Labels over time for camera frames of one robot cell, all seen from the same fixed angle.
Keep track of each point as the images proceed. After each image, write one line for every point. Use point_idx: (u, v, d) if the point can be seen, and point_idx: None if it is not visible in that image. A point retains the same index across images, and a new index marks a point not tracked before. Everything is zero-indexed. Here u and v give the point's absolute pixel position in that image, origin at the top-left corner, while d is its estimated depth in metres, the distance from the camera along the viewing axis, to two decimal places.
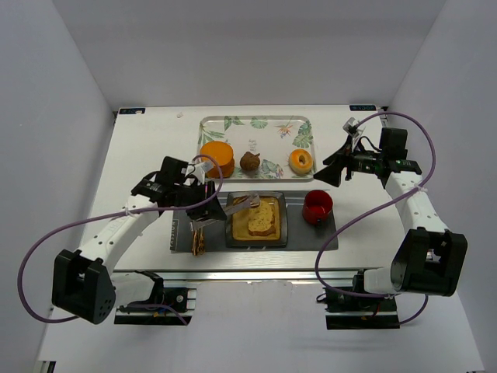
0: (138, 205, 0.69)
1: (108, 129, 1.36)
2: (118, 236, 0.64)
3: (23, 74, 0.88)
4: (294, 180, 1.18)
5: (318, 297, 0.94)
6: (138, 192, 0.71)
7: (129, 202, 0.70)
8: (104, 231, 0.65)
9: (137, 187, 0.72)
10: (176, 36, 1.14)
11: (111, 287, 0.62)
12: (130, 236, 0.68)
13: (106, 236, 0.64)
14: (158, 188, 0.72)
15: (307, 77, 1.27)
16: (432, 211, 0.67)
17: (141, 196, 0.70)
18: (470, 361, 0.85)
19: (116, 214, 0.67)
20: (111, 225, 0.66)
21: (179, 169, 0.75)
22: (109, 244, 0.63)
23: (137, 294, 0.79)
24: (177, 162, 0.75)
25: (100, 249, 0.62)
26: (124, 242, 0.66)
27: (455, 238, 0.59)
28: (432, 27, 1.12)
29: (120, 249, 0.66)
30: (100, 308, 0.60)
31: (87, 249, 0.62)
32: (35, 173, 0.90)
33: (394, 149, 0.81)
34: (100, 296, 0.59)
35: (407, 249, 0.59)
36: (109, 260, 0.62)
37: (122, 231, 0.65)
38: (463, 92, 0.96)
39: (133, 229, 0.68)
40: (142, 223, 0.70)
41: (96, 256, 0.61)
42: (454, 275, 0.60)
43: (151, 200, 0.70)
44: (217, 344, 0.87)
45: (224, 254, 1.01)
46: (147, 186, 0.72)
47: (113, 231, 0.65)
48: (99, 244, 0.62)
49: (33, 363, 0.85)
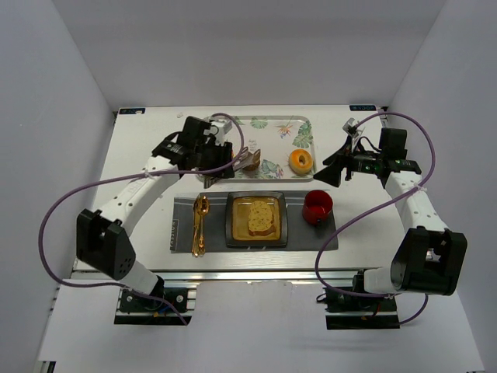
0: (158, 167, 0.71)
1: (108, 129, 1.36)
2: (137, 199, 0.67)
3: (23, 74, 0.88)
4: (294, 180, 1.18)
5: (318, 296, 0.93)
6: (159, 154, 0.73)
7: (148, 165, 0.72)
8: (124, 192, 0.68)
9: (158, 148, 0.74)
10: (176, 37, 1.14)
11: (130, 245, 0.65)
12: (149, 199, 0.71)
13: (125, 198, 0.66)
14: (178, 149, 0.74)
15: (307, 77, 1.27)
16: (432, 210, 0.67)
17: (161, 158, 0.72)
18: (470, 361, 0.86)
19: (137, 176, 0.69)
20: (130, 188, 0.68)
21: (201, 129, 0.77)
22: (128, 206, 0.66)
23: (142, 285, 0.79)
24: (199, 122, 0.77)
25: (119, 210, 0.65)
26: (143, 204, 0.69)
27: (455, 238, 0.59)
28: (431, 27, 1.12)
29: (139, 210, 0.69)
30: (120, 266, 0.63)
31: (107, 210, 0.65)
32: (35, 174, 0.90)
33: (394, 148, 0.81)
34: (119, 256, 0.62)
35: (407, 249, 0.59)
36: (127, 220, 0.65)
37: (140, 193, 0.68)
38: (463, 92, 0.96)
39: (152, 192, 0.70)
40: (161, 186, 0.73)
41: (115, 217, 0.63)
42: (454, 273, 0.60)
43: (172, 162, 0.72)
44: (218, 345, 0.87)
45: (224, 254, 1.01)
46: (168, 148, 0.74)
47: (133, 193, 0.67)
48: (118, 205, 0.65)
49: (33, 363, 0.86)
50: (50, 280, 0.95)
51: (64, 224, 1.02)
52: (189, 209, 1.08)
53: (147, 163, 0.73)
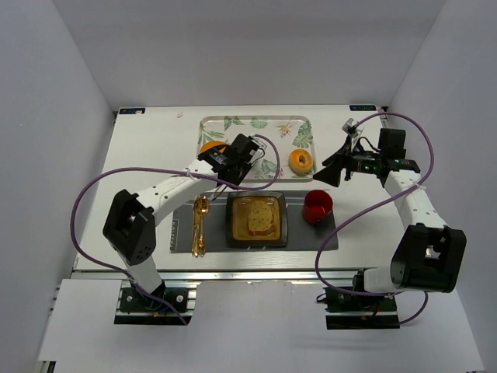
0: (200, 170, 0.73)
1: (108, 129, 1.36)
2: (172, 194, 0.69)
3: (22, 74, 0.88)
4: (294, 180, 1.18)
5: (318, 297, 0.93)
6: (204, 158, 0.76)
7: (192, 165, 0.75)
8: (163, 185, 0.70)
9: (204, 154, 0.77)
10: (176, 36, 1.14)
11: (154, 235, 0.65)
12: (183, 198, 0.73)
13: (161, 189, 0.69)
14: (224, 158, 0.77)
15: (307, 78, 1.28)
16: (431, 208, 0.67)
17: (205, 163, 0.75)
18: (471, 361, 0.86)
19: (178, 173, 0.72)
20: (170, 182, 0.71)
21: (248, 148, 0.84)
22: (163, 197, 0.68)
23: (145, 283, 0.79)
24: (248, 141, 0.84)
25: (154, 199, 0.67)
26: (176, 200, 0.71)
27: (454, 235, 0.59)
28: (431, 27, 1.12)
29: (172, 205, 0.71)
30: (139, 253, 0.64)
31: (143, 196, 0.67)
32: (35, 173, 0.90)
33: (394, 148, 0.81)
34: (142, 241, 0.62)
35: (407, 245, 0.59)
36: (158, 211, 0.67)
37: (178, 189, 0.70)
38: (463, 92, 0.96)
39: (187, 191, 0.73)
40: (196, 189, 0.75)
41: (149, 205, 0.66)
42: (454, 271, 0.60)
43: (213, 169, 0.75)
44: (217, 345, 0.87)
45: (224, 254, 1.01)
46: (213, 155, 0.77)
47: (170, 188, 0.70)
48: (154, 194, 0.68)
49: (33, 363, 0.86)
50: (50, 279, 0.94)
51: (64, 224, 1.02)
52: (189, 209, 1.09)
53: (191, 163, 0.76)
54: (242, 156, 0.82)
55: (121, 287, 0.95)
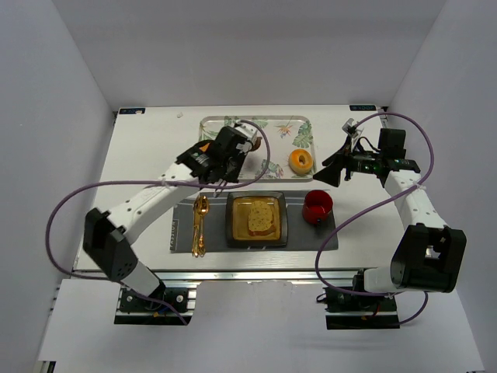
0: (177, 177, 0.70)
1: (108, 129, 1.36)
2: (147, 208, 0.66)
3: (22, 74, 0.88)
4: (294, 180, 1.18)
5: (318, 297, 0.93)
6: (183, 162, 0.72)
7: (168, 172, 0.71)
8: (137, 198, 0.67)
9: (184, 156, 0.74)
10: (175, 36, 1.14)
11: (132, 252, 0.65)
12: (161, 208, 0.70)
13: (135, 204, 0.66)
14: (203, 161, 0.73)
15: (307, 78, 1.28)
16: (431, 208, 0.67)
17: (183, 168, 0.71)
18: (471, 361, 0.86)
19: (154, 183, 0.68)
20: (144, 194, 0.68)
21: (231, 144, 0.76)
22: (137, 214, 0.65)
23: (142, 287, 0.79)
24: (233, 135, 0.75)
25: (126, 215, 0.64)
26: (153, 213, 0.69)
27: (454, 235, 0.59)
28: (431, 27, 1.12)
29: (149, 217, 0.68)
30: (119, 270, 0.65)
31: (115, 213, 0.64)
32: (34, 173, 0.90)
33: (394, 148, 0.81)
34: (119, 260, 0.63)
35: (406, 245, 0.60)
36: (133, 228, 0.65)
37: (151, 202, 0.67)
38: (464, 92, 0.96)
39: (165, 202, 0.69)
40: (175, 196, 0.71)
41: (120, 224, 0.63)
42: (453, 271, 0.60)
43: (192, 173, 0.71)
44: (217, 345, 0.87)
45: (224, 254, 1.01)
46: (192, 158, 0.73)
47: (144, 202, 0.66)
48: (127, 210, 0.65)
49: (33, 363, 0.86)
50: (50, 279, 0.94)
51: (64, 225, 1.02)
52: (189, 210, 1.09)
53: (168, 169, 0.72)
54: (227, 152, 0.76)
55: (121, 287, 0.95)
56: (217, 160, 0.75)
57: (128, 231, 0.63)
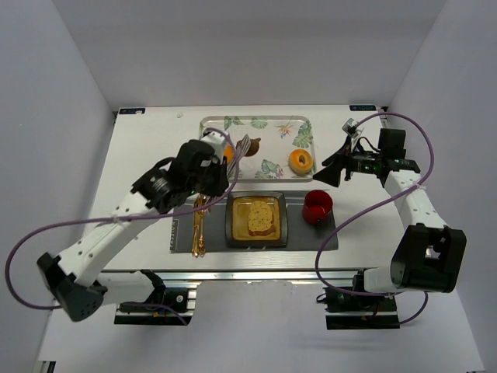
0: (131, 210, 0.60)
1: (108, 129, 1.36)
2: (99, 249, 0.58)
3: (22, 74, 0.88)
4: (294, 180, 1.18)
5: (318, 297, 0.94)
6: (139, 190, 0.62)
7: (123, 203, 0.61)
8: (88, 238, 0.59)
9: (140, 181, 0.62)
10: (176, 36, 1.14)
11: (92, 294, 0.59)
12: (119, 244, 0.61)
13: (86, 247, 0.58)
14: (162, 186, 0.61)
15: (307, 78, 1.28)
16: (431, 208, 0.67)
17: (139, 197, 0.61)
18: (471, 361, 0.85)
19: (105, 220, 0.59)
20: (95, 232, 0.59)
21: (195, 161, 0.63)
22: (88, 257, 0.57)
23: (137, 296, 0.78)
24: (196, 152, 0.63)
25: (78, 260, 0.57)
26: (110, 250, 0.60)
27: (454, 235, 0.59)
28: (431, 28, 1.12)
29: (106, 257, 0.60)
30: (81, 311, 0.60)
31: (66, 258, 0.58)
32: (34, 173, 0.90)
33: (394, 148, 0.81)
34: (75, 306, 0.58)
35: (406, 245, 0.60)
36: (88, 272, 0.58)
37: (104, 242, 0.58)
38: (464, 92, 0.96)
39: (122, 237, 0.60)
40: (135, 229, 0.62)
41: (71, 271, 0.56)
42: (454, 271, 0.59)
43: (149, 203, 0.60)
44: (217, 345, 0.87)
45: (224, 254, 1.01)
46: (150, 184, 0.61)
47: (95, 242, 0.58)
48: (78, 255, 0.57)
49: (33, 363, 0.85)
50: None
51: (64, 225, 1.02)
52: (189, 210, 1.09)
53: (125, 198, 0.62)
54: (192, 172, 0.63)
55: None
56: (180, 183, 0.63)
57: (80, 278, 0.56)
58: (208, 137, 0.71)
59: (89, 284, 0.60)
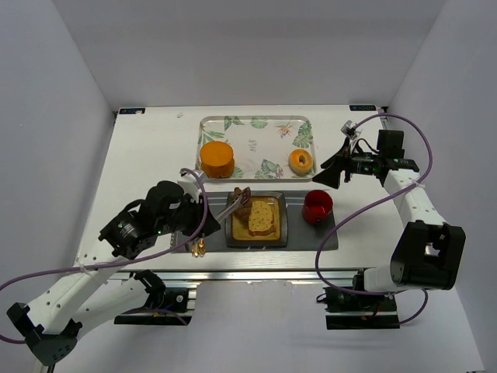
0: (98, 259, 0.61)
1: (108, 129, 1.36)
2: (67, 301, 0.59)
3: (22, 74, 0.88)
4: (294, 180, 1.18)
5: (318, 297, 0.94)
6: (108, 236, 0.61)
7: (91, 252, 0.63)
8: (57, 287, 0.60)
9: (108, 227, 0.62)
10: (176, 37, 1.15)
11: (62, 339, 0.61)
12: (89, 292, 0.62)
13: (54, 298, 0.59)
14: (130, 231, 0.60)
15: (307, 78, 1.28)
16: (430, 206, 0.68)
17: (106, 244, 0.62)
18: (472, 361, 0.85)
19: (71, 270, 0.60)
20: (64, 282, 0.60)
21: (163, 205, 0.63)
22: (54, 308, 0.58)
23: (127, 305, 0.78)
24: (163, 196, 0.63)
25: (46, 311, 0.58)
26: (80, 299, 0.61)
27: (453, 231, 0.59)
28: (431, 27, 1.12)
29: (77, 305, 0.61)
30: (52, 356, 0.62)
31: (35, 308, 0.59)
32: (34, 172, 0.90)
33: (393, 148, 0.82)
34: (45, 353, 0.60)
35: (406, 242, 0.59)
36: (57, 322, 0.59)
37: (71, 292, 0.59)
38: (463, 92, 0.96)
39: (90, 285, 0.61)
40: (104, 276, 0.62)
41: (38, 322, 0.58)
42: (453, 267, 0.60)
43: (116, 252, 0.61)
44: (217, 345, 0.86)
45: (224, 254, 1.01)
46: (118, 228, 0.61)
47: (63, 292, 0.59)
48: (46, 305, 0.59)
49: (33, 364, 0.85)
50: (50, 279, 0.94)
51: (64, 225, 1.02)
52: None
53: (93, 247, 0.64)
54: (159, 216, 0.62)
55: None
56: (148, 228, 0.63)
57: (46, 329, 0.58)
58: (183, 178, 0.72)
59: (61, 331, 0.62)
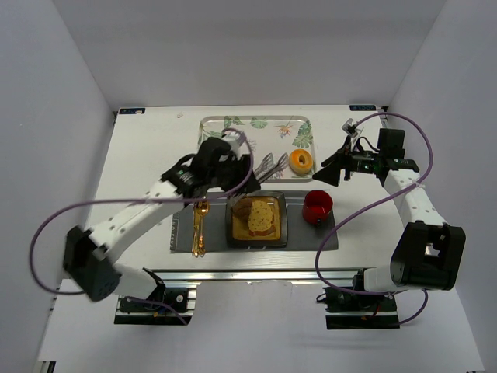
0: (162, 195, 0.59)
1: (108, 129, 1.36)
2: (131, 226, 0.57)
3: (22, 74, 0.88)
4: (294, 180, 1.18)
5: (318, 297, 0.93)
6: (168, 179, 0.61)
7: (152, 189, 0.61)
8: (121, 214, 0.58)
9: (167, 172, 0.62)
10: (176, 37, 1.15)
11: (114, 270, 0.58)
12: (147, 226, 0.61)
13: (119, 222, 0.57)
14: (188, 179, 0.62)
15: (307, 78, 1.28)
16: (430, 206, 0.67)
17: (167, 186, 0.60)
18: (472, 361, 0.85)
19: (136, 201, 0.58)
20: (129, 210, 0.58)
21: (215, 156, 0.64)
22: (119, 232, 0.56)
23: (138, 289, 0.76)
24: (214, 149, 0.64)
25: (109, 235, 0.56)
26: (139, 229, 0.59)
27: (453, 231, 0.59)
28: (431, 27, 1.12)
29: (135, 235, 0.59)
30: (99, 289, 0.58)
31: (98, 231, 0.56)
32: (34, 172, 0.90)
33: (393, 148, 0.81)
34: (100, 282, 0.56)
35: (406, 242, 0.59)
36: (117, 248, 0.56)
37: (137, 220, 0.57)
38: (463, 92, 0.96)
39: (152, 218, 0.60)
40: (163, 214, 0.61)
41: (102, 243, 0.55)
42: (453, 267, 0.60)
43: (177, 191, 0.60)
44: (217, 345, 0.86)
45: (224, 253, 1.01)
46: (176, 174, 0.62)
47: (129, 218, 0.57)
48: (110, 228, 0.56)
49: (33, 363, 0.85)
50: (50, 280, 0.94)
51: (64, 225, 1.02)
52: (189, 209, 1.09)
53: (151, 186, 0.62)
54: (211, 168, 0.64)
55: None
56: (204, 176, 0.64)
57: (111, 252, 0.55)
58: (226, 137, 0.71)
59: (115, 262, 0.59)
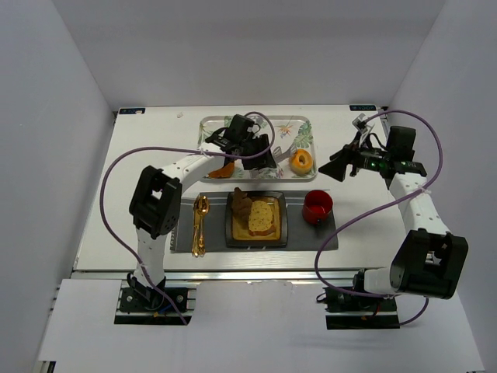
0: (211, 148, 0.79)
1: (108, 129, 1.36)
2: (192, 168, 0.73)
3: (22, 75, 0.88)
4: (294, 180, 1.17)
5: (318, 297, 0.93)
6: (211, 142, 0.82)
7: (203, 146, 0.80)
8: (182, 161, 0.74)
9: (210, 137, 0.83)
10: (175, 36, 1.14)
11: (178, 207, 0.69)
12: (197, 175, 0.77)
13: (182, 165, 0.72)
14: (226, 142, 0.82)
15: (307, 78, 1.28)
16: (434, 214, 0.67)
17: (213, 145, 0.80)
18: (471, 361, 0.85)
19: (194, 152, 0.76)
20: (188, 158, 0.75)
21: (245, 127, 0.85)
22: (185, 171, 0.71)
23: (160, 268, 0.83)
24: (245, 120, 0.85)
25: (177, 172, 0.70)
26: (193, 176, 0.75)
27: (455, 241, 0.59)
28: (432, 26, 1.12)
29: (192, 179, 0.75)
30: (168, 221, 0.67)
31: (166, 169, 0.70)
32: (34, 172, 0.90)
33: (402, 148, 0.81)
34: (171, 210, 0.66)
35: (407, 249, 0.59)
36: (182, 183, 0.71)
37: (196, 164, 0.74)
38: (463, 92, 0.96)
39: (204, 167, 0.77)
40: (209, 166, 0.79)
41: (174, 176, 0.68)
42: (453, 277, 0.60)
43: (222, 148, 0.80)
44: (217, 345, 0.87)
45: (224, 254, 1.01)
46: (217, 139, 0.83)
47: (189, 162, 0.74)
48: (177, 168, 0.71)
49: (33, 363, 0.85)
50: (50, 279, 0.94)
51: (64, 225, 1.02)
52: (189, 209, 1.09)
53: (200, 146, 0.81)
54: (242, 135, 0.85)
55: (121, 287, 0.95)
56: (236, 141, 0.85)
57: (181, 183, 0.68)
58: None
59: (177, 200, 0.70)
